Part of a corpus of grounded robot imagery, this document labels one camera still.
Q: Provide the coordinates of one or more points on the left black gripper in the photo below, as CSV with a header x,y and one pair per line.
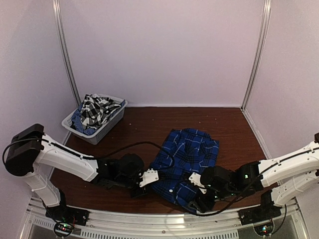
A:
x,y
134,194

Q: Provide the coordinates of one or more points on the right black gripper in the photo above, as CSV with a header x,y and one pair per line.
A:
x,y
200,202

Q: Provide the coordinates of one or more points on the blue plaid long sleeve shirt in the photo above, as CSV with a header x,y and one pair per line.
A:
x,y
183,152

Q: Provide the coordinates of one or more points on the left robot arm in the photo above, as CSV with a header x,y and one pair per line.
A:
x,y
33,147

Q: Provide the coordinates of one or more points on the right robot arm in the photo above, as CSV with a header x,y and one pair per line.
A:
x,y
299,168

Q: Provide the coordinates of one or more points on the right circuit board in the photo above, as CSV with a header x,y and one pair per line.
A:
x,y
265,229

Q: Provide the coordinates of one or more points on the circuit board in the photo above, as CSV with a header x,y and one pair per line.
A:
x,y
63,229
265,229

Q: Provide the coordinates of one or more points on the left circuit board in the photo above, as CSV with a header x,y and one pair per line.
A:
x,y
63,229

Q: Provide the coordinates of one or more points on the grey plastic laundry basket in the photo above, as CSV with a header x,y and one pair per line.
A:
x,y
104,129

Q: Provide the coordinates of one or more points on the blue patterned shirt in basket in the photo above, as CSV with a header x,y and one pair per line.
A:
x,y
77,122

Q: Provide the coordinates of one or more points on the black white checked shirt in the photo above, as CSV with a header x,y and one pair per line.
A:
x,y
97,110

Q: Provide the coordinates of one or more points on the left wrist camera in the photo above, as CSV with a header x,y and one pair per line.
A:
x,y
148,177

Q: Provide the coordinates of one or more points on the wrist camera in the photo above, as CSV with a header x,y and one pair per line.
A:
x,y
148,177
195,180

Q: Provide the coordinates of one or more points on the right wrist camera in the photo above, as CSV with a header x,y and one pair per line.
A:
x,y
195,180

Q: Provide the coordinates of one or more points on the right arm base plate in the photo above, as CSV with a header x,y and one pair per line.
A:
x,y
258,214

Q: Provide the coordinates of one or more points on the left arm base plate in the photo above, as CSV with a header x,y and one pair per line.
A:
x,y
68,214

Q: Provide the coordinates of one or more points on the front aluminium rail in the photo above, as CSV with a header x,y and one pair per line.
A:
x,y
111,225

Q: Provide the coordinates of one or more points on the right aluminium frame post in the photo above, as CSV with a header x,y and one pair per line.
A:
x,y
264,26

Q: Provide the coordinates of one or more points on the aluminium frame post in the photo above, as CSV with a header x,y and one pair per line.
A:
x,y
264,26
64,50

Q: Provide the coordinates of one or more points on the left aluminium frame post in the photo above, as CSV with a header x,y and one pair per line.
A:
x,y
64,50

